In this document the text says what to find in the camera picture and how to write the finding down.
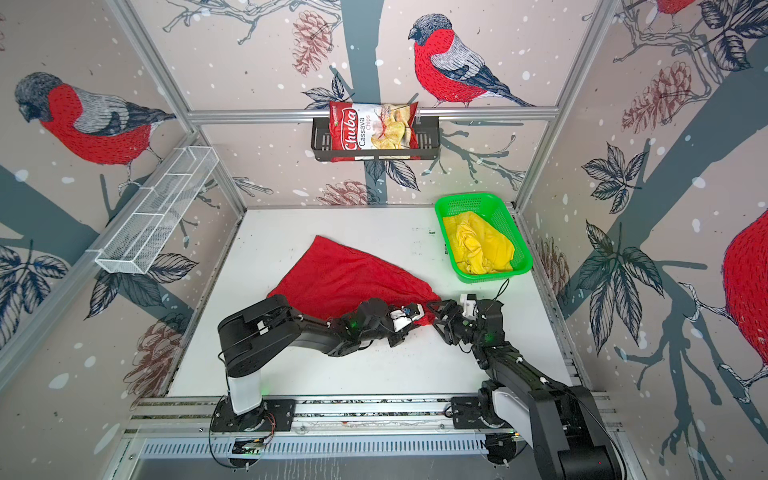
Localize red shorts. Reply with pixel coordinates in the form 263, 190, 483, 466
269, 236, 440, 320

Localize yellow shorts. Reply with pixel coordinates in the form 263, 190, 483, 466
443, 212, 516, 276

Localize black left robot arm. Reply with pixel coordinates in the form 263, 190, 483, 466
217, 295, 425, 417

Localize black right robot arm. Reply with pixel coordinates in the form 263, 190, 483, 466
427, 295, 628, 480

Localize green plastic basket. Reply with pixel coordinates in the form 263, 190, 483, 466
435, 193, 533, 283

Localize red chips bag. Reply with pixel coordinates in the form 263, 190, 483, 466
329, 102, 418, 151

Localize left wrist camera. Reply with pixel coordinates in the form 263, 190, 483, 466
389, 304, 425, 333

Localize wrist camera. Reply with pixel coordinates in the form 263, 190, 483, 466
389, 304, 425, 333
460, 294, 478, 320

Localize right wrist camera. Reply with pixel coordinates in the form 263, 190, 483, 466
460, 294, 478, 320

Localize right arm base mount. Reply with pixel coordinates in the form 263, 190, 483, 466
444, 389, 510, 430

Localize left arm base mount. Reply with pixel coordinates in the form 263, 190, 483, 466
209, 396, 297, 433

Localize black wall shelf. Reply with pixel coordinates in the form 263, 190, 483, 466
310, 116, 441, 162

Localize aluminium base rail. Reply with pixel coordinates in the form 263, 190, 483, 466
124, 393, 494, 438

